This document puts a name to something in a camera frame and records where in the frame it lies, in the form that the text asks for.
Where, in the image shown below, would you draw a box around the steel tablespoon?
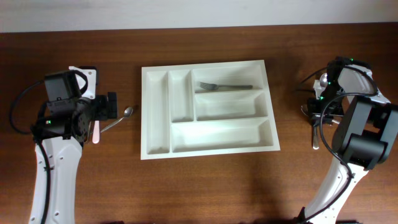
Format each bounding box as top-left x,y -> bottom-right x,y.
319,73 -> 328,88
301,105 -> 340,126

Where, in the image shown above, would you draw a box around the pink plastic knife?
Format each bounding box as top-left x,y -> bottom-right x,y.
92,121 -> 100,144

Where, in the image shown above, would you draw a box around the steel fork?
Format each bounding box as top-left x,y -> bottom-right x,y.
312,125 -> 320,150
199,82 -> 253,91

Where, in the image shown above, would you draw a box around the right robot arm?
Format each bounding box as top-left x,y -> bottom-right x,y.
294,57 -> 397,223

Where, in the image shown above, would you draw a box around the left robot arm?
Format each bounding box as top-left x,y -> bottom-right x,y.
29,66 -> 118,223

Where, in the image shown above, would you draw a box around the steel kitchen tongs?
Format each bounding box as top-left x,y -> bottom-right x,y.
84,121 -> 93,144

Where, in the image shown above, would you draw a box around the white plastic cutlery tray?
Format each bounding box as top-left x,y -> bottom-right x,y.
141,60 -> 280,160

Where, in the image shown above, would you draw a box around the teaspoon with textured handle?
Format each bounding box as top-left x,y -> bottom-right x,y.
100,106 -> 134,133

